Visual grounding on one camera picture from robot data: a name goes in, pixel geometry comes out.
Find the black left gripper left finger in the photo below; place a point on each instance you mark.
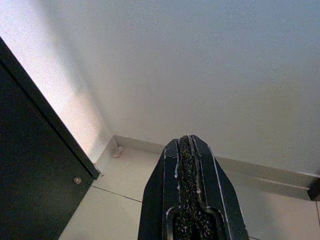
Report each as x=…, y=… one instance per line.
x=160, y=190

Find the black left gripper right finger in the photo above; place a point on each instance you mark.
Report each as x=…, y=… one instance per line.
x=215, y=195

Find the white skirting board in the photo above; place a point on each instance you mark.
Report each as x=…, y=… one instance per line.
x=262, y=175

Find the small pale debris lump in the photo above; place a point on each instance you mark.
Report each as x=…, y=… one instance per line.
x=117, y=152

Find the silver cabinet screw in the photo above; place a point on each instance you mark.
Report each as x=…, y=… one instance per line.
x=77, y=180

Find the black furniture foot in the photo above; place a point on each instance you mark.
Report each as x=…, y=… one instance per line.
x=315, y=190

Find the black cabinet panel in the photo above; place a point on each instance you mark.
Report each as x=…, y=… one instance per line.
x=32, y=155

